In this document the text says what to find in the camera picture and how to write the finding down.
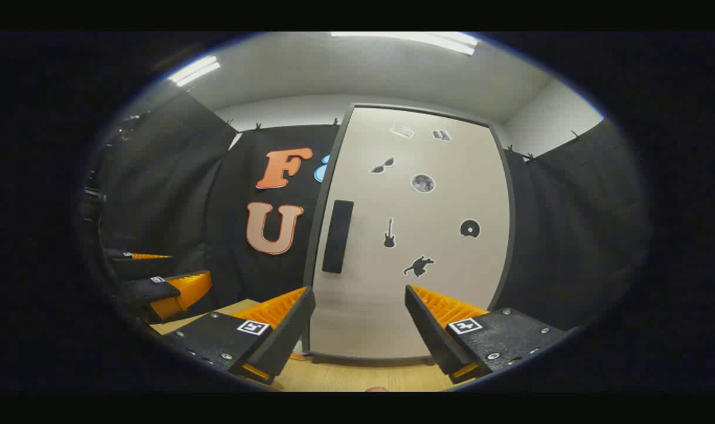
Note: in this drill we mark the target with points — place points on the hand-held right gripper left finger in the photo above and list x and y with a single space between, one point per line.
287 341

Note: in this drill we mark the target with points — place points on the grey cabinet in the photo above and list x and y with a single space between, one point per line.
363 357

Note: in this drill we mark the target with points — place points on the white cabinet door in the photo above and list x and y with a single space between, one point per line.
363 306

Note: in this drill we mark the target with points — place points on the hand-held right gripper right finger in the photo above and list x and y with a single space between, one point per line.
428 335

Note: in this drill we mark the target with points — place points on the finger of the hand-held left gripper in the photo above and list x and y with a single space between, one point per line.
142 290
145 268

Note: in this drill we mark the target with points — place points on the black backdrop cloth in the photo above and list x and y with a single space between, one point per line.
569 235

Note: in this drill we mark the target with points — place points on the long ceiling light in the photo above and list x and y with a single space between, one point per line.
416 41
194 70

